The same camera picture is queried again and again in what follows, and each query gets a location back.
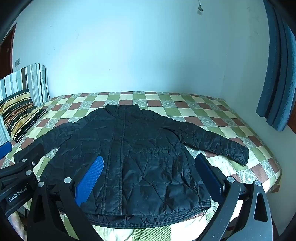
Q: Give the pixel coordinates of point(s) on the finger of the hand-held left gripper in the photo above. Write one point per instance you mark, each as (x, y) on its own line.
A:
(30, 153)
(5, 148)

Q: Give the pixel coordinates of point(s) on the checkered bed quilt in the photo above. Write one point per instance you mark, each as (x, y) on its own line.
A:
(208, 115)

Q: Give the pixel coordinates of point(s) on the dark striped pillow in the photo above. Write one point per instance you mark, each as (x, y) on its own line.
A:
(18, 113)

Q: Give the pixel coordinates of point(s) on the black quilted jacket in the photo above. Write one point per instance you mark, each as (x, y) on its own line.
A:
(143, 150)

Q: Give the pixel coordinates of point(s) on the light striped cushion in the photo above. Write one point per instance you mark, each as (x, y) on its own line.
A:
(34, 78)

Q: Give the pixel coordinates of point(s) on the person's left hand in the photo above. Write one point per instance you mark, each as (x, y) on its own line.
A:
(16, 220)

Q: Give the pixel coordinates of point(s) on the brown wooden door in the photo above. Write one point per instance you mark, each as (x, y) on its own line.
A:
(7, 55)

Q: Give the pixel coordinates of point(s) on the brown wooden panel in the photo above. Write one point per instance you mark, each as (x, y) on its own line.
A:
(292, 132)

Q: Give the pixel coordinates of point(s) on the wall switch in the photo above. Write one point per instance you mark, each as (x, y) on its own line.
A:
(17, 62)

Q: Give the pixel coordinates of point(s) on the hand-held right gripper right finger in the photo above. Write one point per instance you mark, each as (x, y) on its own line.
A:
(208, 176)

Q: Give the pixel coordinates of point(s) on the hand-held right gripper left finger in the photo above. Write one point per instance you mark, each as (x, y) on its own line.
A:
(92, 176)

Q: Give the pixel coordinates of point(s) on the blue curtain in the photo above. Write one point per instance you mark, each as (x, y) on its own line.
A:
(277, 81)

